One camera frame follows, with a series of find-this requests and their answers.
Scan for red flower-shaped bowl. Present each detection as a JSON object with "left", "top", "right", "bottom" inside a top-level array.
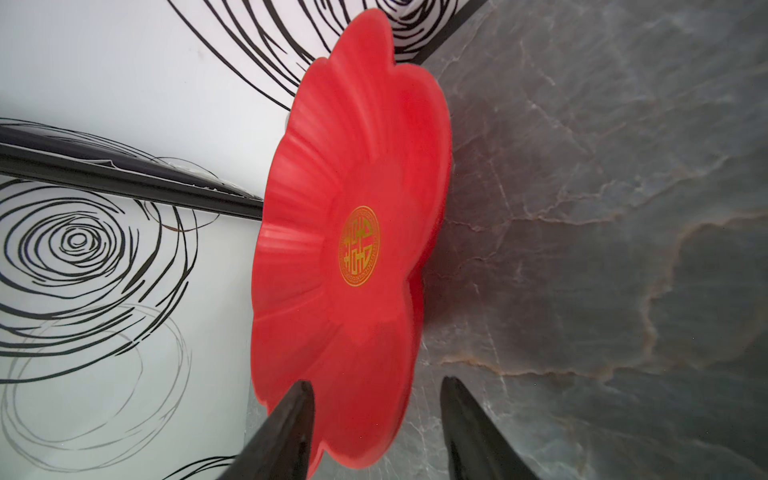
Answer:
[{"left": 251, "top": 9, "right": 452, "bottom": 470}]

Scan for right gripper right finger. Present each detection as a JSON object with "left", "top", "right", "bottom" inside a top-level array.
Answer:
[{"left": 440, "top": 376, "right": 538, "bottom": 480}]

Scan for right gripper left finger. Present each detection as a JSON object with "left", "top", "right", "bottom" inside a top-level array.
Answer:
[{"left": 219, "top": 380, "right": 315, "bottom": 480}]

